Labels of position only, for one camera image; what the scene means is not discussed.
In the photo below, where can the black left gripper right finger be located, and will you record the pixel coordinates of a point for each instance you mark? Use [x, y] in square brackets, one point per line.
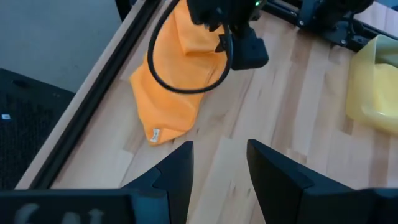
[280, 193]

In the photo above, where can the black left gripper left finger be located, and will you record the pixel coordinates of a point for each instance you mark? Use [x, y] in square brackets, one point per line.
[177, 174]

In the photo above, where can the orange microfiber towel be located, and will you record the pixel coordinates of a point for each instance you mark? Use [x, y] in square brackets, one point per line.
[168, 93]

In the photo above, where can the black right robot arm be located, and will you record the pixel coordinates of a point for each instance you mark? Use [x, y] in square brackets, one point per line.
[326, 15]

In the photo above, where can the yellow plastic bin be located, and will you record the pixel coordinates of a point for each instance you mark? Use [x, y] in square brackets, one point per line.
[367, 102]

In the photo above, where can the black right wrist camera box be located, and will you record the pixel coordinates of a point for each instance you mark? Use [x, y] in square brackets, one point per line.
[248, 53]

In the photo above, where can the black aluminium table frame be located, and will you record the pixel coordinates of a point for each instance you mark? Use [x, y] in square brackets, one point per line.
[97, 93]

